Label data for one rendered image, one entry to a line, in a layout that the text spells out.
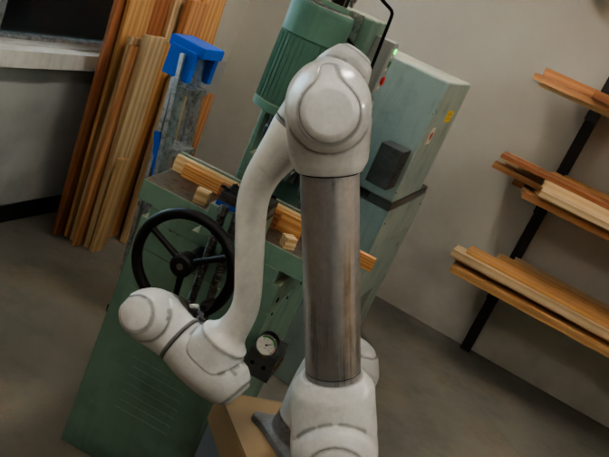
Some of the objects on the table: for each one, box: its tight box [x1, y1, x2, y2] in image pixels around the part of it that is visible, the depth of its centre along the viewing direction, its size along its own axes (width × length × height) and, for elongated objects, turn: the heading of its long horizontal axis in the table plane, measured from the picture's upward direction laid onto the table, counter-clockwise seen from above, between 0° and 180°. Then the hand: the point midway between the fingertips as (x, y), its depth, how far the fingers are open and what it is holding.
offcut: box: [192, 187, 212, 207], centre depth 204 cm, size 4×3×4 cm
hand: (193, 310), depth 181 cm, fingers closed
